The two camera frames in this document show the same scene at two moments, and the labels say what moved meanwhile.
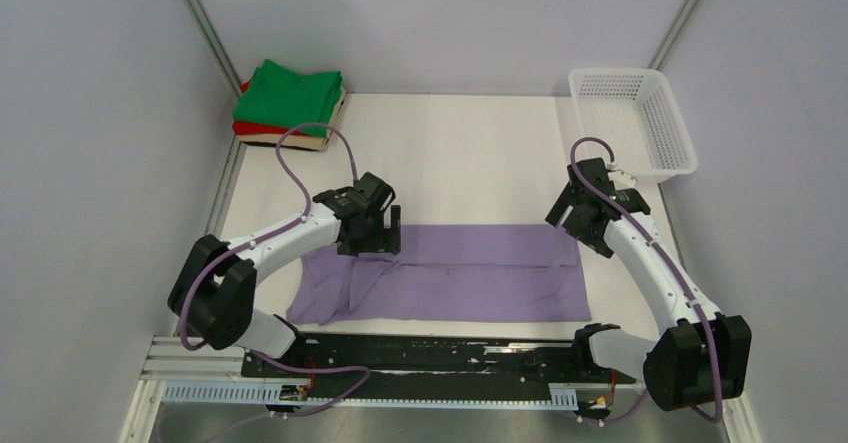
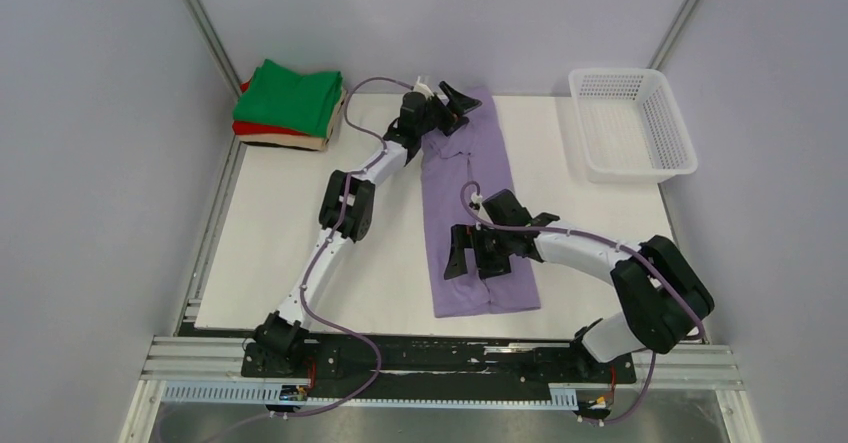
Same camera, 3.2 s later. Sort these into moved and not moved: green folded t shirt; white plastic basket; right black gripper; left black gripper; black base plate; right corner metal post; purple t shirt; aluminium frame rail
Moved: left black gripper; right black gripper; purple t shirt
Not moved: right corner metal post; white plastic basket; black base plate; aluminium frame rail; green folded t shirt
